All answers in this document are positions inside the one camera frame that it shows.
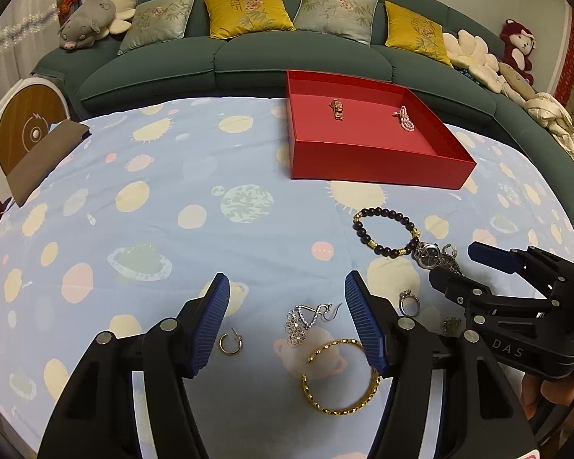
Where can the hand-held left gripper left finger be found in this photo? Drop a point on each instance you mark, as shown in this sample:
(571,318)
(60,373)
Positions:
(213,325)

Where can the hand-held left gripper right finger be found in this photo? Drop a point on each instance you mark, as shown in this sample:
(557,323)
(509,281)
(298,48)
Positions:
(363,325)

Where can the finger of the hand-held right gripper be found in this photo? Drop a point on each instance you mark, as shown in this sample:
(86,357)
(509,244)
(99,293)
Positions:
(464,289)
(495,258)

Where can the gold hoop earring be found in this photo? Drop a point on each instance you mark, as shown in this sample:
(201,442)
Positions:
(230,344)

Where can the rhinestone swirl earring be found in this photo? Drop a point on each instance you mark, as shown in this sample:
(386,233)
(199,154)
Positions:
(323,311)

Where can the silver wristwatch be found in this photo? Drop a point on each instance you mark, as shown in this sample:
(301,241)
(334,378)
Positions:
(428,251)

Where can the gold bangle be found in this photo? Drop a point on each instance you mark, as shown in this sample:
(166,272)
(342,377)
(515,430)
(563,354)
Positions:
(315,401)

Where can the red cardboard box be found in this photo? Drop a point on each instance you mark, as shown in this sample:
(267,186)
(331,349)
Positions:
(363,129)

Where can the person's right hand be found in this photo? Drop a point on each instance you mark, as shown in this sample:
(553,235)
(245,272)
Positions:
(555,401)

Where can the planet print blue blanket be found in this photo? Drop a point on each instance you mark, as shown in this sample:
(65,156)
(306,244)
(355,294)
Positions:
(148,229)

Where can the cream knot pillow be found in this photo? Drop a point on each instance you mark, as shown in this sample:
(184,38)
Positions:
(555,119)

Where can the brown plush pillow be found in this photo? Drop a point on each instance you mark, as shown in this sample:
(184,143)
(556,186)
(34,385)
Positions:
(514,79)

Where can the white flower cushion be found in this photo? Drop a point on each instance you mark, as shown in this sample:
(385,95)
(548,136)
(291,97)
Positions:
(473,60)

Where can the red monkey plush toy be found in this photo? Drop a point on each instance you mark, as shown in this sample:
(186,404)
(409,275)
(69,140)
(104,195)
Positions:
(519,48)

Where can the gold wristwatch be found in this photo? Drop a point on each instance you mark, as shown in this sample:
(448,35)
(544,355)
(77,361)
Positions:
(337,108)

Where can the yellow embroidered cushion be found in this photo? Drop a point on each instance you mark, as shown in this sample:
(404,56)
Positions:
(418,33)
(246,9)

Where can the brown pouch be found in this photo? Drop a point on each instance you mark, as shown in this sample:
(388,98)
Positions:
(43,158)

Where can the dark green sofa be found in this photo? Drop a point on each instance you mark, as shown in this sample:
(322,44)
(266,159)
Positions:
(268,60)

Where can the white round wood-faced appliance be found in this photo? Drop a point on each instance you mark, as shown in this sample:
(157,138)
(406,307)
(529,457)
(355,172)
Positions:
(28,114)

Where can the pale green embroidered cushion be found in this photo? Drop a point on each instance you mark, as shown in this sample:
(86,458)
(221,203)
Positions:
(337,9)
(160,21)

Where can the grey pig plush toy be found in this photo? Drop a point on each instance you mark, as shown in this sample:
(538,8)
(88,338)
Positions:
(88,21)

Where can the white sheer curtain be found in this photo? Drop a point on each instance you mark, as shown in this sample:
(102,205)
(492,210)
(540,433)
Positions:
(14,43)

